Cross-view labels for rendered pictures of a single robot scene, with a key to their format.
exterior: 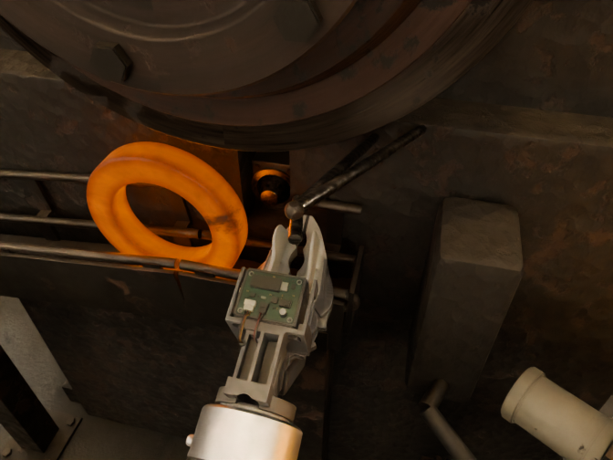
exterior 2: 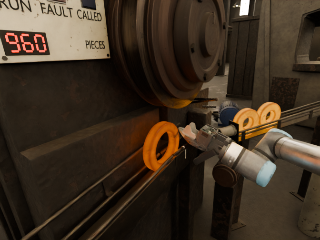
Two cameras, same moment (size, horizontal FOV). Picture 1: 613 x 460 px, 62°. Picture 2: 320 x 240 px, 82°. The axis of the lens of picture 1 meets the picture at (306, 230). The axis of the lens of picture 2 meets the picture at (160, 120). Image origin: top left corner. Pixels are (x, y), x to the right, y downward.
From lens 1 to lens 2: 0.75 m
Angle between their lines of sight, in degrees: 60
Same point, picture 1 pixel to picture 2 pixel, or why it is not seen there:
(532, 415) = (225, 132)
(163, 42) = (209, 71)
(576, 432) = (231, 128)
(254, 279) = (204, 128)
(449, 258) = (206, 113)
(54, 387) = not seen: outside the picture
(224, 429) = (235, 146)
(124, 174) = (161, 133)
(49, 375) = not seen: outside the picture
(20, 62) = (96, 128)
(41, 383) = not seen: outside the picture
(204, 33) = (212, 68)
